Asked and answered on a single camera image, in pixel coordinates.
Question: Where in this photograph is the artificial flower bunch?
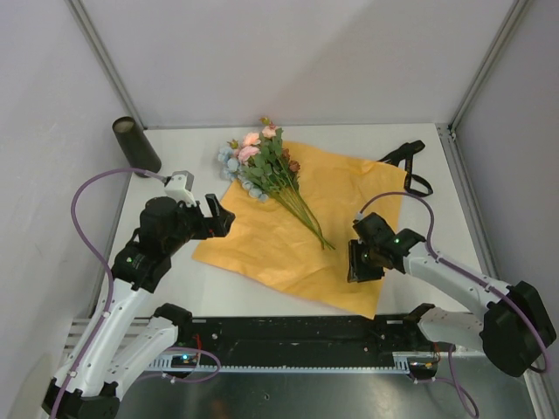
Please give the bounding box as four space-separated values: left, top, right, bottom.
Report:
217 117 334 250

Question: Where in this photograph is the grey slotted cable duct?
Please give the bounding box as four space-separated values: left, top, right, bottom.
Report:
146 351 441 374

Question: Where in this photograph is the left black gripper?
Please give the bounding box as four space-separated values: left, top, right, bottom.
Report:
164 194 233 254

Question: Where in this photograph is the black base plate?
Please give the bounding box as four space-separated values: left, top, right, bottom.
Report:
182 314 449 361

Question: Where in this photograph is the right aluminium frame post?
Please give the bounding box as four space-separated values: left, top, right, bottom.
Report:
447 0 533 134

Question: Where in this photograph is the orange wrapping paper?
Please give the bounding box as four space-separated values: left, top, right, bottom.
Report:
193 142 405 319

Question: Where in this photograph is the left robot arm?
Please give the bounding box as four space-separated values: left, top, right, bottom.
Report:
42 194 236 418

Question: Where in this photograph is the black cylindrical vase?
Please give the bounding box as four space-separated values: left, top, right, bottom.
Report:
112 116 162 178

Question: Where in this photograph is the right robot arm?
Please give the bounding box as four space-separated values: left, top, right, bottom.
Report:
348 213 557 377

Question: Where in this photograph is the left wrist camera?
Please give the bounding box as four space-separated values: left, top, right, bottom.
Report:
164 170 197 208

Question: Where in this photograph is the black ribbon gold lettering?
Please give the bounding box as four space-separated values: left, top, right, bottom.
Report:
378 140 433 197

